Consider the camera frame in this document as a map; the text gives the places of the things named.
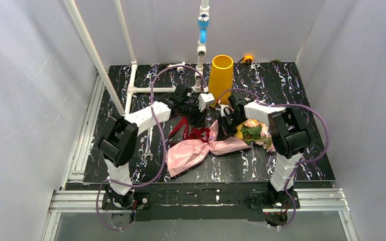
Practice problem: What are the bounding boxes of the red printed ribbon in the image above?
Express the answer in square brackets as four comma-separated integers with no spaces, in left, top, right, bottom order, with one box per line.
[168,117,210,143]

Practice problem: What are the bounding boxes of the pink paper flower bouquet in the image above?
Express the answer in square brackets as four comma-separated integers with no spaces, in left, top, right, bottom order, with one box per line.
[166,119,275,177]

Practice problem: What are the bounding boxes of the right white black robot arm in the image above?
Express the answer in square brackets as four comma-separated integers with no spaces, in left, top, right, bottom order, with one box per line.
[217,93,312,192]

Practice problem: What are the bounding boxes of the small white pipe elbow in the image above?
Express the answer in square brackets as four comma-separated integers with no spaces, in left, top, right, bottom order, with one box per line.
[167,61,186,75]

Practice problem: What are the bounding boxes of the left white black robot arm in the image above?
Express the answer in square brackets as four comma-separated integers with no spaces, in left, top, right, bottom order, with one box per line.
[98,85,215,196]

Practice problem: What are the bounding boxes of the yellow cylindrical vase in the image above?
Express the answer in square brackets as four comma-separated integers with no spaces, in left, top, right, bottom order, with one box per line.
[208,54,234,105]

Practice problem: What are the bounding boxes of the silver open-end wrench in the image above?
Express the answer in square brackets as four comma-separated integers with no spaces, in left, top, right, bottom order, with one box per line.
[142,128,153,161]

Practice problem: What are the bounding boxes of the orange round button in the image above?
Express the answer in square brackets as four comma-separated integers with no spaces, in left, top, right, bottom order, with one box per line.
[238,55,254,64]

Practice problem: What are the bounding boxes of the blue pipe valve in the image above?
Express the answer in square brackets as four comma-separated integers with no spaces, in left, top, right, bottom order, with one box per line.
[198,13,210,44]

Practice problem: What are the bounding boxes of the white PVC pipe frame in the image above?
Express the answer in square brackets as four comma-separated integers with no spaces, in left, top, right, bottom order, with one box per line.
[63,0,210,123]

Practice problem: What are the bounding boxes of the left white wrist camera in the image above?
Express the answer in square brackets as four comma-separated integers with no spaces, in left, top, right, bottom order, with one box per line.
[198,93,215,112]

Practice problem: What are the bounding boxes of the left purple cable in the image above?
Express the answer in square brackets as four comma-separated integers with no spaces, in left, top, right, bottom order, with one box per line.
[95,64,210,231]

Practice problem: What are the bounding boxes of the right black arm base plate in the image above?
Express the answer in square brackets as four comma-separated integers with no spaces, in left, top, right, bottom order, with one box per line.
[245,188,300,209]

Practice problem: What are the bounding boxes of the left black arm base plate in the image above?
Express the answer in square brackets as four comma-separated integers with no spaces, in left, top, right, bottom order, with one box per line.
[100,191,151,210]

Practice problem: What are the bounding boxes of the aluminium extrusion frame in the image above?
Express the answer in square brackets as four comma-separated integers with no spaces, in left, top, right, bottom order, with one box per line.
[42,74,358,240]

